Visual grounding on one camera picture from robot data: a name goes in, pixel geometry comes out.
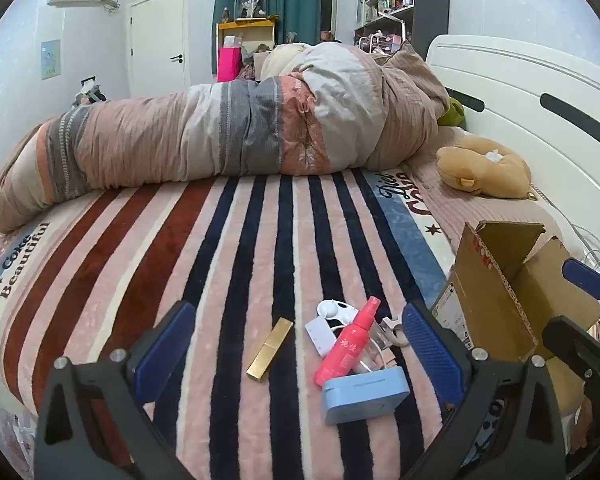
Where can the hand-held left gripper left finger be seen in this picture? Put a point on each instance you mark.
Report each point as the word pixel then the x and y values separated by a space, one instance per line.
pixel 162 355

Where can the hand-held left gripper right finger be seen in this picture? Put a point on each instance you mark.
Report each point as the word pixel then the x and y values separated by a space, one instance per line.
pixel 432 350

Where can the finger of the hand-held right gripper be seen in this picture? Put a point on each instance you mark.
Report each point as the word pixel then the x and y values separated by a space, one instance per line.
pixel 587 276
pixel 570 340

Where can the clear plastic container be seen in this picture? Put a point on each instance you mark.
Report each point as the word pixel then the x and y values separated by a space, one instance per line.
pixel 375 347

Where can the brown cardboard box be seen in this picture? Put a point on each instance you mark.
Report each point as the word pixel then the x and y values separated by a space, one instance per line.
pixel 500 300

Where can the white contact lens case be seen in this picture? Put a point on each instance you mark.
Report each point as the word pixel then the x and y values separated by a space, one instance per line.
pixel 336 310

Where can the beige hair claw clip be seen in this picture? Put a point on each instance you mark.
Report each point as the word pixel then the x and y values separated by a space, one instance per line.
pixel 397 332

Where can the light blue plastic box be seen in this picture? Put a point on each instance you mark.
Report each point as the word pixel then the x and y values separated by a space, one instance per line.
pixel 365 395

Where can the pink spray bottle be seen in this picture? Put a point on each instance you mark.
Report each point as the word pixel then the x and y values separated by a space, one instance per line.
pixel 347 347

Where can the striped plush blanket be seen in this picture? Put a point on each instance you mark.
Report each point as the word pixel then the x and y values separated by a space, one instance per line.
pixel 180 270

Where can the gold lipstick tube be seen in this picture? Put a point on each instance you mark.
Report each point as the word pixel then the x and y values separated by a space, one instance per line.
pixel 270 349

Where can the small white box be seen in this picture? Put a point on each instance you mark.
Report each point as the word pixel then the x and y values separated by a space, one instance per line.
pixel 319 336

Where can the pink bed sheet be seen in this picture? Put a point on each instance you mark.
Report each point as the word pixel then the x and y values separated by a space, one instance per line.
pixel 460 205

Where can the brown plush toy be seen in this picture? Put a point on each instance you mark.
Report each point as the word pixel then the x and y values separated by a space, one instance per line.
pixel 485 170

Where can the white plastic bag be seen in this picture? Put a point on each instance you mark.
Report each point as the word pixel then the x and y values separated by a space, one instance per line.
pixel 10 435

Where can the white bed headboard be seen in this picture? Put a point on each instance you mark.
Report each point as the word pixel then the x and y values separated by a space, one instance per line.
pixel 530 75

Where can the green plush toy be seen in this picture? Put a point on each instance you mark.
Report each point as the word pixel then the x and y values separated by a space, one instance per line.
pixel 452 112

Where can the rolled pink grey quilt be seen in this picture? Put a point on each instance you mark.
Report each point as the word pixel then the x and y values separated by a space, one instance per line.
pixel 190 130

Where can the black white device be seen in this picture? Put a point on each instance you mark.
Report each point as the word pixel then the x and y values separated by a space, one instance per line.
pixel 87 92

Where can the pink bag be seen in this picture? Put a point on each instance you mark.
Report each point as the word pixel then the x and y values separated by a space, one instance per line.
pixel 229 64

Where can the white door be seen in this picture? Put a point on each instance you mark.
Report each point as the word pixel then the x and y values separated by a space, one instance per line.
pixel 157 45

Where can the cream pillow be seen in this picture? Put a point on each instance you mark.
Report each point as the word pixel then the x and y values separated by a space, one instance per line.
pixel 280 60

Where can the dark bookshelf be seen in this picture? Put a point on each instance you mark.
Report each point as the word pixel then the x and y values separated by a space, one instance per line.
pixel 425 0

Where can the yellow shelf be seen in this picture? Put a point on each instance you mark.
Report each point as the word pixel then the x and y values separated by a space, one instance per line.
pixel 247 23

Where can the glass display case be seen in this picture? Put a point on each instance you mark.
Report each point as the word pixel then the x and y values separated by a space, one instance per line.
pixel 251 1

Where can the wall poster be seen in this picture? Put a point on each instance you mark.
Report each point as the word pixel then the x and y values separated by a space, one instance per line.
pixel 50 59

